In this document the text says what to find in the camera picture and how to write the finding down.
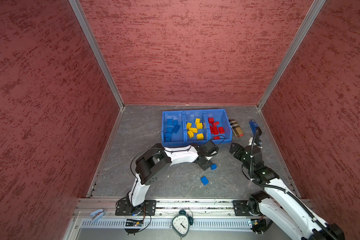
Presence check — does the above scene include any blue stapler on table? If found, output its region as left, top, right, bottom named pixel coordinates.
left=249, top=120, right=262, bottom=138

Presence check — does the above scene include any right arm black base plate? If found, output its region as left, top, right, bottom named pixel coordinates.
left=232, top=199, right=274, bottom=217

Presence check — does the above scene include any white alarm clock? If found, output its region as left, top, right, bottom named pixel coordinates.
left=170, top=210, right=194, bottom=239

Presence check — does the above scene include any blue left plastic bin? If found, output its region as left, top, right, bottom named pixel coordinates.
left=161, top=111, right=186, bottom=148

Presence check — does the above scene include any blue stapler on rail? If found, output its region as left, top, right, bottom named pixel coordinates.
left=90, top=209, right=106, bottom=222

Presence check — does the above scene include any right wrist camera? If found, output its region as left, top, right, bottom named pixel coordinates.
left=249, top=127, right=262, bottom=148

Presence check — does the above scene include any left aluminium corner post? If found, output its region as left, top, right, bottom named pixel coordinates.
left=69, top=0, right=125, bottom=111

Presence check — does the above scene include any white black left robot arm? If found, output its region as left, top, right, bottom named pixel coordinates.
left=127, top=140, right=219, bottom=208

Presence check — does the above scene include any right aluminium corner post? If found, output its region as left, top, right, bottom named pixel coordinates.
left=257, top=0, right=326, bottom=111

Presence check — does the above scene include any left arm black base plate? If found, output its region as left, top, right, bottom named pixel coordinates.
left=115, top=198, right=157, bottom=216

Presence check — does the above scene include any plaid glasses case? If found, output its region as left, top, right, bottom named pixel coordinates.
left=229, top=119, right=244, bottom=138

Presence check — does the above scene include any blue right plastic bin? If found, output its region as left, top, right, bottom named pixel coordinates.
left=205, top=109, right=233, bottom=145

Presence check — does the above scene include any aluminium front rail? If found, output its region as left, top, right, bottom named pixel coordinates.
left=63, top=197, right=289, bottom=240

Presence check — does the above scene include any aluminium corner post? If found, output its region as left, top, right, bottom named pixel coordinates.
left=69, top=0, right=125, bottom=111
left=257, top=0, right=326, bottom=111

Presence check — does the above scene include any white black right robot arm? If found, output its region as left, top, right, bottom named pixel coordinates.
left=230, top=143, right=345, bottom=240

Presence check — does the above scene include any blue lego brick bottom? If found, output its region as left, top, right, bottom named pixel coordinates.
left=200, top=176, right=209, bottom=186

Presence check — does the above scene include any blue lego brick pile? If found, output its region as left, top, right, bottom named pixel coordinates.
left=173, top=125, right=181, bottom=134

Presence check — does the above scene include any blue plastic bin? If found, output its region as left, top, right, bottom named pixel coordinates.
left=183, top=110, right=211, bottom=145
left=161, top=111, right=186, bottom=148
left=205, top=109, right=233, bottom=145

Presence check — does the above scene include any blue middle plastic bin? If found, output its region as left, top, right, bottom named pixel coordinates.
left=183, top=110, right=211, bottom=145

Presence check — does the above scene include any red lego brick long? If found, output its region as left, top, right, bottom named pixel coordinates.
left=210, top=126, right=219, bottom=135

